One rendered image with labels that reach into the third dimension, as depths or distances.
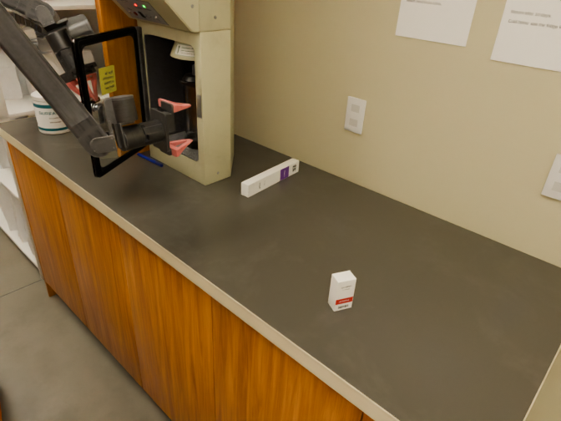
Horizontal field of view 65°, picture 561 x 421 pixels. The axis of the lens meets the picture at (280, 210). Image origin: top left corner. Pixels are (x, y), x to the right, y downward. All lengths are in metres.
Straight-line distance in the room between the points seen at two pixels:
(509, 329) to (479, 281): 0.16
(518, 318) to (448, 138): 0.54
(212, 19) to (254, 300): 0.78
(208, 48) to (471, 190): 0.86
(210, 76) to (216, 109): 0.11
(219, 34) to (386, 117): 0.56
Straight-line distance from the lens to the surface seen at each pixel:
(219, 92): 1.39
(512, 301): 1.17
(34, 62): 1.09
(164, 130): 1.15
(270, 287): 1.02
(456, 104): 1.34
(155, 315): 1.47
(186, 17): 1.28
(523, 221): 1.37
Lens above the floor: 1.60
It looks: 30 degrees down
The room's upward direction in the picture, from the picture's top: 4 degrees clockwise
